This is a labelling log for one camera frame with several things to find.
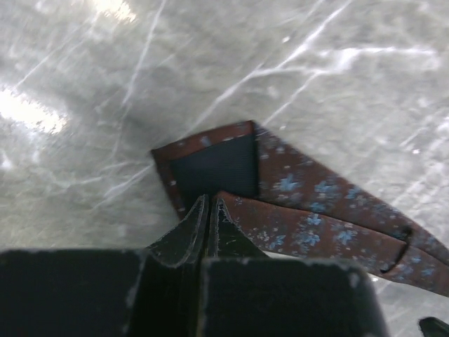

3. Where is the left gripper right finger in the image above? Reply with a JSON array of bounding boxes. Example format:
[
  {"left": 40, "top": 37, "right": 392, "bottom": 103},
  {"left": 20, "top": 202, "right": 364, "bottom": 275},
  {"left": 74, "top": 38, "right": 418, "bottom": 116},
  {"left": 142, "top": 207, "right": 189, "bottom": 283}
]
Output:
[{"left": 205, "top": 198, "right": 269, "bottom": 259}]

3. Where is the brown floral necktie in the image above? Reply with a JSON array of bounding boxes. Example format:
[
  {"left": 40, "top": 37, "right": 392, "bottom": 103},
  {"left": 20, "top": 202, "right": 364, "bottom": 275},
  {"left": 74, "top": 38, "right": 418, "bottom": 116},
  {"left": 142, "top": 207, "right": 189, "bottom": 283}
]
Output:
[{"left": 151, "top": 120, "right": 448, "bottom": 296}]

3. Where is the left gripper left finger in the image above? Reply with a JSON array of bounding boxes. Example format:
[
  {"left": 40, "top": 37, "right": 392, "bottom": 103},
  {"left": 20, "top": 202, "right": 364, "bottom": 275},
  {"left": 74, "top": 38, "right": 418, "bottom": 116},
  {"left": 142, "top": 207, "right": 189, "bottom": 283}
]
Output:
[{"left": 147, "top": 195, "right": 207, "bottom": 268}]

